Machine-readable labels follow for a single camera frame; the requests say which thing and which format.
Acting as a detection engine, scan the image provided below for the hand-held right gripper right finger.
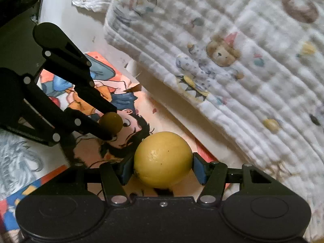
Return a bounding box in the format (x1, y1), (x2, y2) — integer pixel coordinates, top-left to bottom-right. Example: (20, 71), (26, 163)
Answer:
(193, 152), (291, 205)

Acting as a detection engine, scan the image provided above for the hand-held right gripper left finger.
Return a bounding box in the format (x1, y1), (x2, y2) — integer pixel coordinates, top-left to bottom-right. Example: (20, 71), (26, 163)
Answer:
(33, 154), (135, 205)

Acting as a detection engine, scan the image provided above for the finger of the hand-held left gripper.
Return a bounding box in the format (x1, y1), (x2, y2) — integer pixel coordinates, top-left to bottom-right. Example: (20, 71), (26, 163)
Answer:
(15, 74), (113, 147)
(43, 34), (118, 115)

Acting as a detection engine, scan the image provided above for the small olive green fruit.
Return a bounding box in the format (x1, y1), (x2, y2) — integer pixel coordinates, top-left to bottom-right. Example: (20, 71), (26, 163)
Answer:
(99, 112), (124, 135)

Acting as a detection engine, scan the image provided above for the yellow lemon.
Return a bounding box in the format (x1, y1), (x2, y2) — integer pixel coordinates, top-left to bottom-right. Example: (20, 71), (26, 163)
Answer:
(134, 131), (193, 189)

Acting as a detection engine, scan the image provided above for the comic printed mat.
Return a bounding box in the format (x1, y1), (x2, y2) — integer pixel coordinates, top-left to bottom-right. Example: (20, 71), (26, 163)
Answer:
(0, 52), (231, 241)

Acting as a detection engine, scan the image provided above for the white cartoon printed blanket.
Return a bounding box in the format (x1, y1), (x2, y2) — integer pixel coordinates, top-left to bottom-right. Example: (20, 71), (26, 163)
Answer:
(65, 0), (324, 243)

